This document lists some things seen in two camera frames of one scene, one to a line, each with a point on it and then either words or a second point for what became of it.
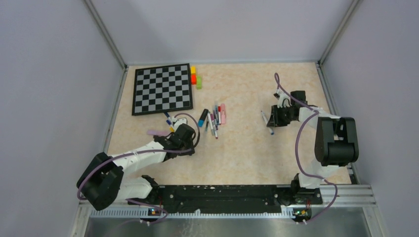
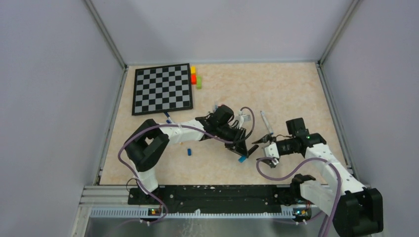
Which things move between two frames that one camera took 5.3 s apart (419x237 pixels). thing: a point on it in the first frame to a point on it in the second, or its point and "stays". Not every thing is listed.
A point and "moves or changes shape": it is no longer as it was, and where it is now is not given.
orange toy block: x=193 y=79 stays
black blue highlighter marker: x=203 y=116 moves or changes shape
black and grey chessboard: x=162 y=89 stays
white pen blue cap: x=266 y=121 stays
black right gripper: x=274 y=121 to x=266 y=139
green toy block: x=199 y=82 stays
